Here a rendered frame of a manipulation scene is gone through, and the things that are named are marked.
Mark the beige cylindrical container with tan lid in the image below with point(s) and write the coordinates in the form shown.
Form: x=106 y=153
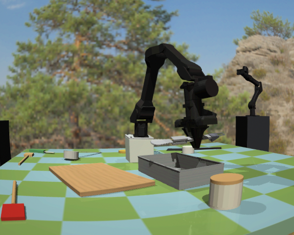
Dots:
x=225 y=192

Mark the beige cylinder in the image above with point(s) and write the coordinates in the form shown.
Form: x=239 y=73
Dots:
x=187 y=149

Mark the light wooden board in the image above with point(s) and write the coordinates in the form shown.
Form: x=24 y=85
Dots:
x=98 y=178

